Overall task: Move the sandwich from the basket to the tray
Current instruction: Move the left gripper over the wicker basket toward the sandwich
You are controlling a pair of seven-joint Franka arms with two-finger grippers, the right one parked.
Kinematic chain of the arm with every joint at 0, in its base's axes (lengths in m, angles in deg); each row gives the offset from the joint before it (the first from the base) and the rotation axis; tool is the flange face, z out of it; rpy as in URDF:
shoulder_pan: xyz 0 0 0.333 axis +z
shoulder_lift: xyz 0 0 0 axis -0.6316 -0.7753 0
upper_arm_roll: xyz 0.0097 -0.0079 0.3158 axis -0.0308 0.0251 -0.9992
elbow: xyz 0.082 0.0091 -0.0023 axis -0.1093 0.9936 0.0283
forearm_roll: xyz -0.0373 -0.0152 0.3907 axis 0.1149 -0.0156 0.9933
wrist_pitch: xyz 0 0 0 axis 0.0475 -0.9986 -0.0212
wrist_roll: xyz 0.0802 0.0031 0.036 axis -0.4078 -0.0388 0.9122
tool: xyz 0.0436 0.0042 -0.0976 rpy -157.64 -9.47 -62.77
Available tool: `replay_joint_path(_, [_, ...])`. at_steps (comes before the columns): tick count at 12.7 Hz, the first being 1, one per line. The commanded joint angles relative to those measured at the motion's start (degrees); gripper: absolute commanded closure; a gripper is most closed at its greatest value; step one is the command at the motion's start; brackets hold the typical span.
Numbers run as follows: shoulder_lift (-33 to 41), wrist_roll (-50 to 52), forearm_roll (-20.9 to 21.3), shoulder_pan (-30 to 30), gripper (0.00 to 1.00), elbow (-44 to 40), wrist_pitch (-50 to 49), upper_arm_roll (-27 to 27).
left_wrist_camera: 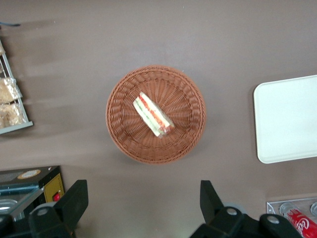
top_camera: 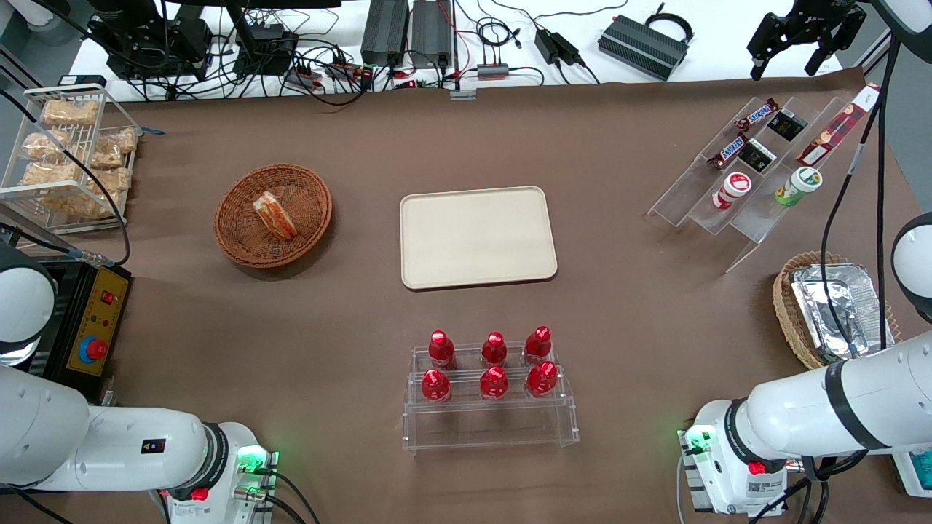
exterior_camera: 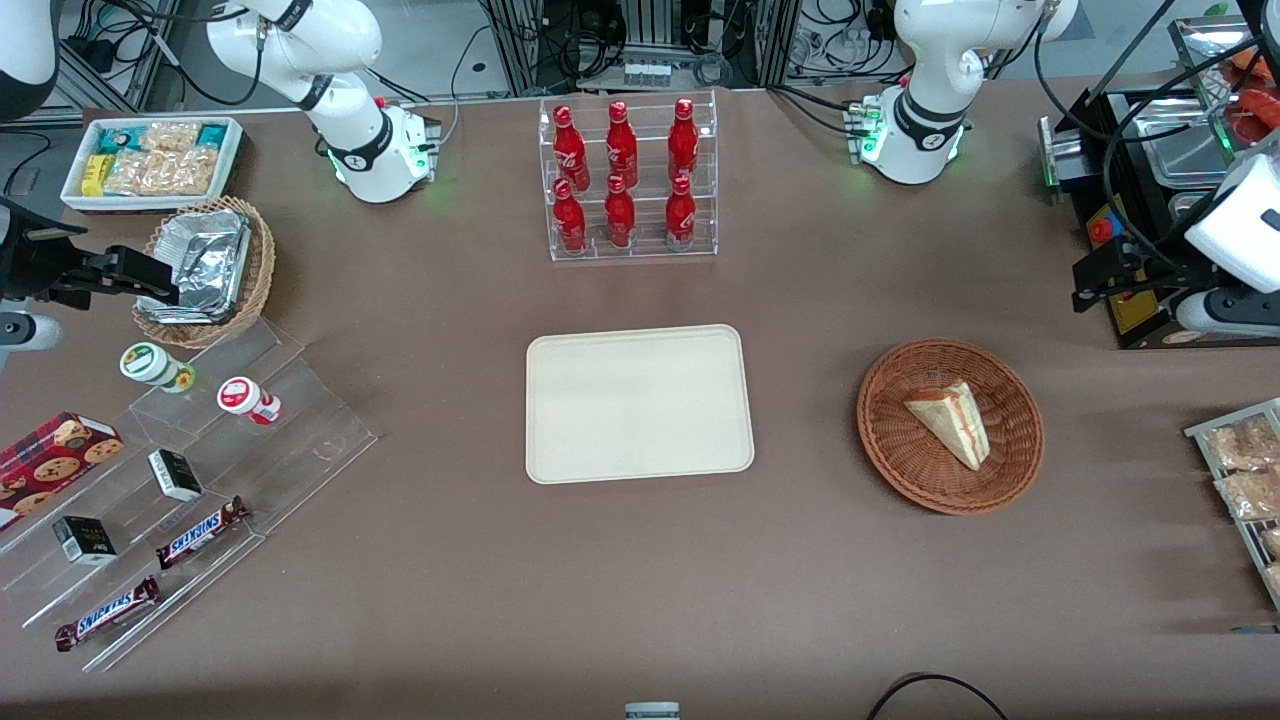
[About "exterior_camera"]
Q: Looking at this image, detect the green cap yogurt bottle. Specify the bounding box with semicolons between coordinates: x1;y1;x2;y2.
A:
119;341;198;395

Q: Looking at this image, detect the tray of wrapped pastries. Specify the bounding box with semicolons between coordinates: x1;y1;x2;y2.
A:
1184;397;1280;613

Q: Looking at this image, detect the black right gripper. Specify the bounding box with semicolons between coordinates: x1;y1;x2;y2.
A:
0;197;182;305

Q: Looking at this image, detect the small black box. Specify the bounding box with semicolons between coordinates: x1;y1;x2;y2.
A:
147;448;205;504
51;515;119;567

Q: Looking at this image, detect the black cable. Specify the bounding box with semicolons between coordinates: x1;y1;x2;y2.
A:
864;672;1012;720

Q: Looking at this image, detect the round brown wicker basket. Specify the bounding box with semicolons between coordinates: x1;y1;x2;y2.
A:
856;338;1046;517

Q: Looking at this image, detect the white plastic bin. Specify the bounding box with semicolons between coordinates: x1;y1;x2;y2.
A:
60;115;245;215

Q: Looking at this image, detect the clear acrylic step shelf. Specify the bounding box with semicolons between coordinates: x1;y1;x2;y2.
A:
0;317;379;674

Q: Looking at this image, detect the aluminium foil tray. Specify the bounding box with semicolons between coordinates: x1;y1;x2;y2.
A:
135;235;253;327
152;209;253;266

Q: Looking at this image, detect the triangular sandwich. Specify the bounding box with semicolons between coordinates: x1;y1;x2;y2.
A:
904;379;992;472

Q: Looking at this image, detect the clear bag of crackers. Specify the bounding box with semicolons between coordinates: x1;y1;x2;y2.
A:
104;150;171;198
160;147;223;197
140;121;202;154

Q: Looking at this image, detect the clear acrylic bottle rack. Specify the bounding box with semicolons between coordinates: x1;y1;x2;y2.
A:
538;89;720;264

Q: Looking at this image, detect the Snickers chocolate bar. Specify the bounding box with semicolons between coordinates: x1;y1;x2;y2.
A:
154;495;252;572
54;574;164;654

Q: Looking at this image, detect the red cookie box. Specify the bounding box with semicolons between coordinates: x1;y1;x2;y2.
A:
0;410;126;533

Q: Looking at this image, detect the cream rectangular tray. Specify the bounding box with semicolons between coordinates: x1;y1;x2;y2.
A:
525;323;756;486

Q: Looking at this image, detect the red cap yogurt bottle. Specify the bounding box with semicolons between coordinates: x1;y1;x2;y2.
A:
216;375;284;428

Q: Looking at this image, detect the red cola bottle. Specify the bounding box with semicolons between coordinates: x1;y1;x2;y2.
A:
664;175;698;252
667;97;701;184
605;100;640;190
552;104;592;192
603;173;638;250
552;178;589;255

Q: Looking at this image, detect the light brown wicker basket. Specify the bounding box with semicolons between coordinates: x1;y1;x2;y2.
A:
131;195;277;350

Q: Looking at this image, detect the aluminium frame rack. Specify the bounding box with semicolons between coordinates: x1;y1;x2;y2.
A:
478;0;803;98

